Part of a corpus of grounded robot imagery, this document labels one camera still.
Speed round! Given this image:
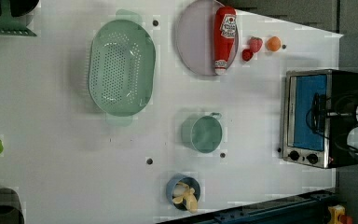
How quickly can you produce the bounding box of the silver toaster oven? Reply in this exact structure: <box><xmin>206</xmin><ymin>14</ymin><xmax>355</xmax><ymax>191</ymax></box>
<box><xmin>282</xmin><ymin>69</ymin><xmax>358</xmax><ymax>169</ymax></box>

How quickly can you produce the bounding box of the light red strawberry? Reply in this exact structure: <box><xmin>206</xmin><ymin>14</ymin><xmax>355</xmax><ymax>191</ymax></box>
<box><xmin>249</xmin><ymin>36</ymin><xmax>263</xmax><ymax>53</ymax></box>

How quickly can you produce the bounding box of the red ketchup bottle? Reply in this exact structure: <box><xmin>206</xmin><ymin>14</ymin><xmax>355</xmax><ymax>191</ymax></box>
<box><xmin>213</xmin><ymin>6</ymin><xmax>236</xmax><ymax>75</ymax></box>

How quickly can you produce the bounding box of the green perforated colander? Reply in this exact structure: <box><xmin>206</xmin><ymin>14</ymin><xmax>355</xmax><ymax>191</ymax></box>
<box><xmin>88</xmin><ymin>9</ymin><xmax>157</xmax><ymax>126</ymax></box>

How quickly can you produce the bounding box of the blue cup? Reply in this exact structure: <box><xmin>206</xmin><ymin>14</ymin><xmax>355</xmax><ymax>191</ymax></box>
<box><xmin>166</xmin><ymin>174</ymin><xmax>200</xmax><ymax>211</ymax></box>

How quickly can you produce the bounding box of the yellow banana peel toy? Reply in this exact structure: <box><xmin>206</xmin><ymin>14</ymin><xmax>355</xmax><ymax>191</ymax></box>
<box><xmin>172</xmin><ymin>182</ymin><xmax>198</xmax><ymax>213</ymax></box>

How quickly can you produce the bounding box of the orange fruit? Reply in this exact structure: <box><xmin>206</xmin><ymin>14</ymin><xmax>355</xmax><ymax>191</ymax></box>
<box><xmin>267</xmin><ymin>36</ymin><xmax>282</xmax><ymax>52</ymax></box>

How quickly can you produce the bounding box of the green cup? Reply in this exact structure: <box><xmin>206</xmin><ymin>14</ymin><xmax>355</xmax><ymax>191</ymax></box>
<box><xmin>181</xmin><ymin>112</ymin><xmax>223</xmax><ymax>154</ymax></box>

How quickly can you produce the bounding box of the grey round plate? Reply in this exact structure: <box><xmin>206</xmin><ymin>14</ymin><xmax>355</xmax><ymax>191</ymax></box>
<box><xmin>175</xmin><ymin>0</ymin><xmax>239</xmax><ymax>76</ymax></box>

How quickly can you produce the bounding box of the dark grey cup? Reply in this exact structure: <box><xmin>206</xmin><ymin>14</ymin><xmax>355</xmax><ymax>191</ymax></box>
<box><xmin>0</xmin><ymin>188</ymin><xmax>25</xmax><ymax>224</ymax></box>

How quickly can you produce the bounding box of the dark red strawberry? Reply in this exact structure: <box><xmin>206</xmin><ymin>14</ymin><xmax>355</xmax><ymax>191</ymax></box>
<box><xmin>241</xmin><ymin>49</ymin><xmax>254</xmax><ymax>62</ymax></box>

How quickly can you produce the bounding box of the black cable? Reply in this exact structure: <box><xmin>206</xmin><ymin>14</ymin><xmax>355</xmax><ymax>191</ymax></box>
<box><xmin>305</xmin><ymin>91</ymin><xmax>358</xmax><ymax>141</ymax></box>

